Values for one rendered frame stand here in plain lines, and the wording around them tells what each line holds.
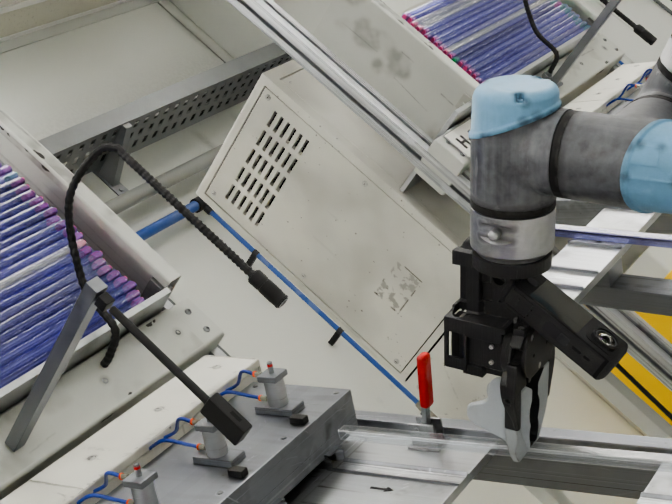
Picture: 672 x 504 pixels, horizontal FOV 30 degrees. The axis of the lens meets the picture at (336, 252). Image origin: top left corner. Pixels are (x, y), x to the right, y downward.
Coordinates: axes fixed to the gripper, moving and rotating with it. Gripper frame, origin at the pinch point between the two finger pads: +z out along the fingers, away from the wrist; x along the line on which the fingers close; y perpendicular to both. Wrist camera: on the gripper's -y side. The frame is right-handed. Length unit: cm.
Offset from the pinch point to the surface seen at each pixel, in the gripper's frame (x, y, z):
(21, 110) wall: -175, 245, 48
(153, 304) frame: -6, 50, -1
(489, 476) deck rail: -8.1, 7.7, 10.6
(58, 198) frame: -11, 69, -10
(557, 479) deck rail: -8.1, 0.1, 8.6
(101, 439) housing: 12.8, 42.8, 4.6
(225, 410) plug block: 19.9, 20.4, -8.9
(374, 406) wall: -187, 127, 129
